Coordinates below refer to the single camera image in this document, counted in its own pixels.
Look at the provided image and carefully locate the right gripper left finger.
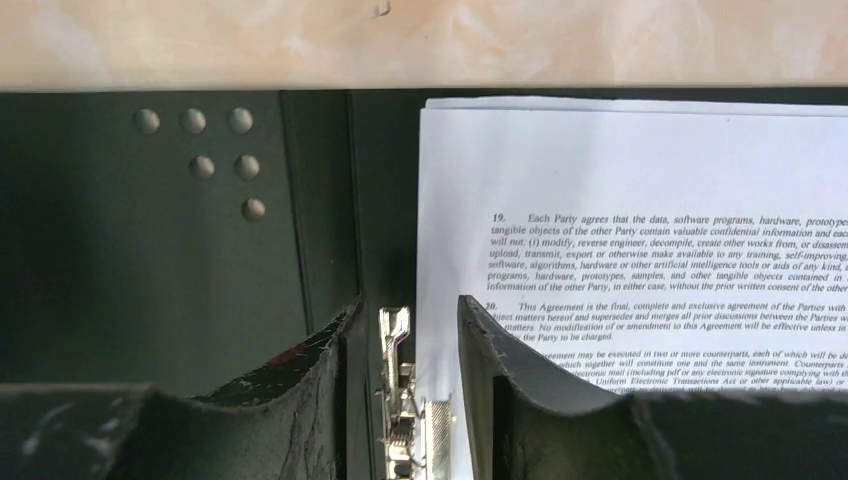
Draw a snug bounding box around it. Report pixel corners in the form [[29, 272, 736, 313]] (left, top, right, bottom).
[[1, 300, 361, 479]]

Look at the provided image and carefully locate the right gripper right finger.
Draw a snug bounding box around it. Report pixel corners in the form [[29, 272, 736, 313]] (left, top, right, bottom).
[[457, 295, 847, 479]]

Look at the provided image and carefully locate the white printed paper stack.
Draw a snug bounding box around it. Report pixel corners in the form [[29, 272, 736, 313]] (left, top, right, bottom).
[[416, 97, 847, 479]]

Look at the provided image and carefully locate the teal folder black inside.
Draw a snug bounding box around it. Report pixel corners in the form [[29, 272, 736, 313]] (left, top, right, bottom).
[[0, 86, 848, 480]]

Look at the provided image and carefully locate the metal folder clip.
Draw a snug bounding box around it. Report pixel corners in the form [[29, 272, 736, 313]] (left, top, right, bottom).
[[375, 307, 456, 480]]

